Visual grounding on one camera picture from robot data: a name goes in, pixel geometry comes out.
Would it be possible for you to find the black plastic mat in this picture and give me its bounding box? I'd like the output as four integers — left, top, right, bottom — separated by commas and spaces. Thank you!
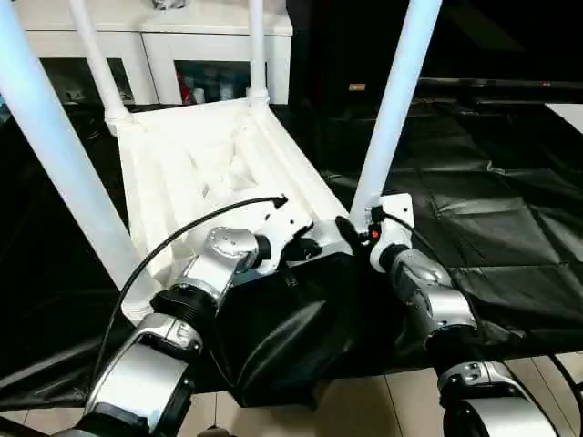
0, 97, 583, 411

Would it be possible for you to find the white plastic table top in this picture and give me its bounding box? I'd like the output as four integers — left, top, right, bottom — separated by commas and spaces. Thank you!
107, 97, 354, 324

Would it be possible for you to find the white plastic table leg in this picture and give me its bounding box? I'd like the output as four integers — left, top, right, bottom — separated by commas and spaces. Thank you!
0, 0, 154, 320
247, 0, 271, 113
349, 0, 444, 229
67, 0, 133, 136

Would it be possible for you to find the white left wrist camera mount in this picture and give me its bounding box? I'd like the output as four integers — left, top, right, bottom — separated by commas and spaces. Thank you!
259, 195, 315, 277

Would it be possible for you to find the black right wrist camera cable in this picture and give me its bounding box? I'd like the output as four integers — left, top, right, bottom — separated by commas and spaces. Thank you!
371, 207, 583, 411

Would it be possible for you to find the white cabinet with glass doors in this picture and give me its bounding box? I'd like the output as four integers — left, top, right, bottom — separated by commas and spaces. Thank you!
0, 0, 293, 108

